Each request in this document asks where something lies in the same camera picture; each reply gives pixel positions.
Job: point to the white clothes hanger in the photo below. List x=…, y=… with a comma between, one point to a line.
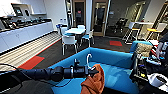
x=88, y=60

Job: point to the dark coffee machine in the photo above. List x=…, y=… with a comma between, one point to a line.
x=17, y=11

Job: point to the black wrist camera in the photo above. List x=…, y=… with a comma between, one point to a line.
x=76, y=62

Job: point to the white bar stool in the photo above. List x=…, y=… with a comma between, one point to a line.
x=130, y=28

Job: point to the white rounded device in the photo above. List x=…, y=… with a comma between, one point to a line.
x=156, y=80

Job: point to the blue sofa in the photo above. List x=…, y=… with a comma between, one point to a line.
x=110, y=66

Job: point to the black office chair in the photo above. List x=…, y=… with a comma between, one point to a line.
x=119, y=24

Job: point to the black equipment rig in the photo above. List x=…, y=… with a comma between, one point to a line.
x=140, y=70

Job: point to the white high table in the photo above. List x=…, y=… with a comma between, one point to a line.
x=145, y=23

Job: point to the white rectangular table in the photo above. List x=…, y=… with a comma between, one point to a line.
x=75, y=31

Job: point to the yellow bar stool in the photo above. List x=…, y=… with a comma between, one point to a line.
x=155, y=31

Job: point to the wooden frame glass door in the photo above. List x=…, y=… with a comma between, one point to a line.
x=79, y=15
x=100, y=18

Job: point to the grey patterned pillow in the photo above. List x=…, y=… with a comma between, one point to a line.
x=143, y=49

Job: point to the orange hoodie white lettering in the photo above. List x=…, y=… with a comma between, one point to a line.
x=94, y=81

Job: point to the white kitchen counter unit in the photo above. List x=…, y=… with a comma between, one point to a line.
x=23, y=35

